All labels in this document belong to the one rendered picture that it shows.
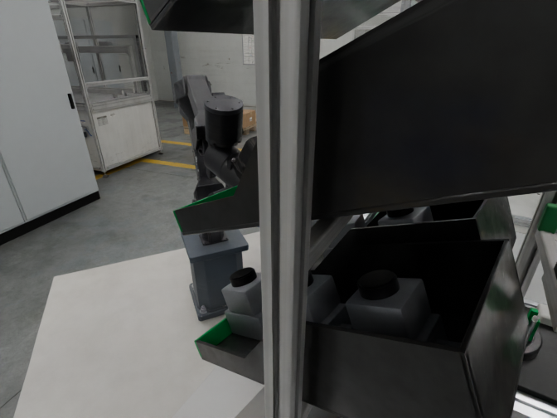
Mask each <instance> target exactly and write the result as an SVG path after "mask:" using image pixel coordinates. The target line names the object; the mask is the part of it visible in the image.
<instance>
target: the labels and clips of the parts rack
mask: <svg viewBox="0 0 557 418"><path fill-rule="evenodd" d="M537 229H538V231H548V232H551V233H553V234H554V233H555V232H556V230H557V204H552V203H546V205H545V209H544V210H543V212H542V215H541V217H540V220H539V223H538V225H537ZM554 271H555V276H556V279H557V262H556V264H555V267H554ZM541 279H542V283H543V286H544V291H545V297H546V301H547V304H548V309H549V312H550V319H551V322H552V326H553V330H554V332H557V325H556V321H555V315H554V311H553V308H552V304H551V301H550V295H549V291H548V288H547V283H546V280H545V274H543V276H542V278H541Z"/></svg>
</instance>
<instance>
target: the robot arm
mask: <svg viewBox="0 0 557 418"><path fill-rule="evenodd" d="M172 93H173V98H174V102H175V104H177V105H178V110H179V113H180V114H181V115H182V117H183V118H184V119H185V120H186V121H187V124H188V128H189V133H190V138H191V146H192V152H193V156H194V161H195V166H196V175H197V180H198V183H197V185H196V188H195V191H194V193H193V194H194V199H192V203H193V202H197V201H200V200H201V199H204V198H206V197H209V196H212V195H215V194H216V193H219V192H223V191H224V190H227V189H229V188H232V187H235V186H238V184H239V182H240V179H241V176H242V174H243V172H244V170H245V167H246V164H247V162H248V160H249V157H250V154H251V153H252V151H253V148H254V145H255V143H256V141H257V136H255V137H252V138H250V139H248V140H247V141H246V142H245V145H244V147H243V148H242V150H241V151H240V150H239V149H238V148H236V147H235V146H237V144H238V143H241V140H242V134H243V133H244V131H243V108H244V103H243V100H240V99H238V98H236V97H234V96H230V95H225V93H224V92H219V93H211V83H210V81H208V79H207V76H206V75H185V76H183V77H182V79H181V80H179V81H177V82H175V83H173V87H172ZM216 176H217V177H218V178H219V179H220V180H222V181H223V182H224V183H225V187H224V185H223V184H222V183H221V182H219V181H218V180H217V178H216ZM198 235H199V237H200V238H201V242H202V245H211V244H215V243H219V242H222V241H227V240H229V239H228V236H227V235H226V233H225V232H224V231H217V232H209V233H202V234H198Z"/></svg>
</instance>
